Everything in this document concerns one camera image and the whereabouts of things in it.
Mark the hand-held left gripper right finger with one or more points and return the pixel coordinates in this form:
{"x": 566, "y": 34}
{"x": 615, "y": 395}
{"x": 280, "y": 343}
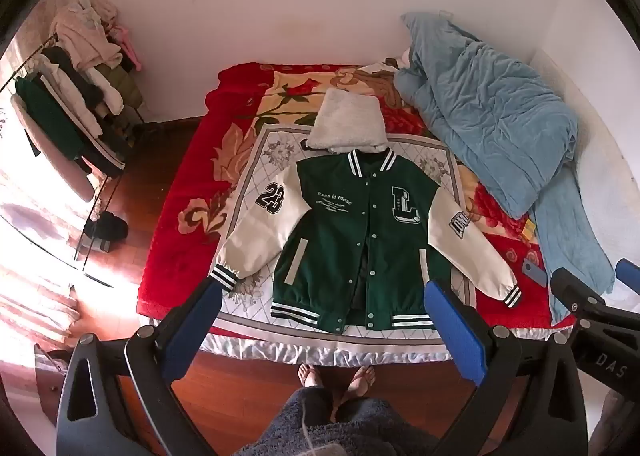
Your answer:
{"x": 452, "y": 331}

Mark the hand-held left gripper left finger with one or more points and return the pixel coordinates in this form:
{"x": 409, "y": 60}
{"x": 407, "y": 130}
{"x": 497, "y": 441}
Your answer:
{"x": 192, "y": 331}

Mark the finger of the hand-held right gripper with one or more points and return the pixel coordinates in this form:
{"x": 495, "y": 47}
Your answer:
{"x": 580, "y": 293}
{"x": 630, "y": 276}

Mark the green and cream varsity jacket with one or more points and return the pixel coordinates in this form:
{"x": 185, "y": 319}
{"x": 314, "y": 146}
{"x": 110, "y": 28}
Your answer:
{"x": 330, "y": 236}

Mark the black clothes rack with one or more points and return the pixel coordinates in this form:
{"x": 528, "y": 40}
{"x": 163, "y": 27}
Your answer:
{"x": 95, "y": 206}

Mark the pink fluffy clothes pile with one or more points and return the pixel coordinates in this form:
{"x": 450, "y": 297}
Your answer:
{"x": 82, "y": 34}

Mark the smartphone on bed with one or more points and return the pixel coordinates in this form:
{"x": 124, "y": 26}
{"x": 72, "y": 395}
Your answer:
{"x": 534, "y": 272}

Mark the small yellow packet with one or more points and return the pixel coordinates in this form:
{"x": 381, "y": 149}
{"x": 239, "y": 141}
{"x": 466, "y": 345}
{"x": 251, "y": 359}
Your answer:
{"x": 530, "y": 230}

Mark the red floral blanket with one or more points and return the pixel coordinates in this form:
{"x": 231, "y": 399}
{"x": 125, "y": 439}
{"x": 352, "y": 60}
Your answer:
{"x": 185, "y": 246}

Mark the white bed sheet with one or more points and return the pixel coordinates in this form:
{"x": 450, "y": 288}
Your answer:
{"x": 610, "y": 186}

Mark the person's right foot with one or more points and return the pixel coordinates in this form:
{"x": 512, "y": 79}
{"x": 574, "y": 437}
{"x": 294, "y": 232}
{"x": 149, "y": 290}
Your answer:
{"x": 361, "y": 381}

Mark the person's foot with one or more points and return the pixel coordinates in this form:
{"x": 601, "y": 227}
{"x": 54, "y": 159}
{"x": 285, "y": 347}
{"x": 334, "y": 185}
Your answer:
{"x": 361, "y": 381}
{"x": 307, "y": 378}

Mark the person's left foot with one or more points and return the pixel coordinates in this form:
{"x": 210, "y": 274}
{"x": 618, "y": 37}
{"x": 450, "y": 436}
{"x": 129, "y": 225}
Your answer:
{"x": 307, "y": 378}

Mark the black cloth bundle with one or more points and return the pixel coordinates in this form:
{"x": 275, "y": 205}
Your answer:
{"x": 107, "y": 228}

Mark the grey fleece pants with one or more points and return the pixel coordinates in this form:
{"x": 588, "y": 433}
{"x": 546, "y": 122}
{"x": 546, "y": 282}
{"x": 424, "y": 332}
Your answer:
{"x": 360, "y": 428}

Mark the brown wooden cabinet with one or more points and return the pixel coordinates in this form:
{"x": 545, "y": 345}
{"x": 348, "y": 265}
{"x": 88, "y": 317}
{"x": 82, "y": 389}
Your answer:
{"x": 47, "y": 386}

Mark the light blue quilt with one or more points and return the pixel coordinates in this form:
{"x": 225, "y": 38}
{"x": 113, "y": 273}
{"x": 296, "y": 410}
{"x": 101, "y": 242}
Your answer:
{"x": 490, "y": 121}

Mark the grey folded sweater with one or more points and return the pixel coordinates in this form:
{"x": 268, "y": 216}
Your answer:
{"x": 347, "y": 121}

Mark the white hanging garment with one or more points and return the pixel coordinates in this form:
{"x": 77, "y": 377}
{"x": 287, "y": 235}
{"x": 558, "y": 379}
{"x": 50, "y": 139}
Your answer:
{"x": 75, "y": 96}

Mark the green hanging jacket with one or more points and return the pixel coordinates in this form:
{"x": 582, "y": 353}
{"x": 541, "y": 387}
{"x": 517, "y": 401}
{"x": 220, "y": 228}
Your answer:
{"x": 47, "y": 109}

